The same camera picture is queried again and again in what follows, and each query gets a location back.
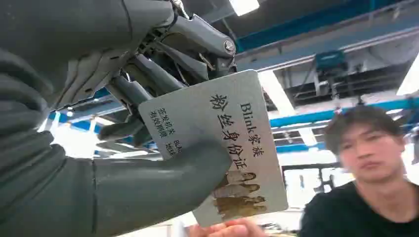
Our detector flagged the person's hand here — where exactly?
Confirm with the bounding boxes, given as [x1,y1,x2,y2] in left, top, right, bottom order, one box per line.
[188,218,267,237]

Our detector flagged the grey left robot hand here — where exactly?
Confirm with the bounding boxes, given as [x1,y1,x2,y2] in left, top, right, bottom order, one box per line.
[0,0,237,237]

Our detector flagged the pale printed card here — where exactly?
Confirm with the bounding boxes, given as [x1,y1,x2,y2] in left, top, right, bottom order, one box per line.
[137,69,289,228]

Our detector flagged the teal ceiling box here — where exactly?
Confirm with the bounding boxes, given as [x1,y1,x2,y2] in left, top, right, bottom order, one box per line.
[314,49,347,72]

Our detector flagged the ribbed grey left arm sleeve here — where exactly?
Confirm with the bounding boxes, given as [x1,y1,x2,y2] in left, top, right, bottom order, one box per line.
[0,49,68,226]

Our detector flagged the ceiling light panel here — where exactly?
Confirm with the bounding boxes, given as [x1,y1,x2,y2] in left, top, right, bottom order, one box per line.
[229,0,261,17]

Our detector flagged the person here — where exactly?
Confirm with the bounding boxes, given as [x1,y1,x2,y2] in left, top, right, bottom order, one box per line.
[298,105,419,237]

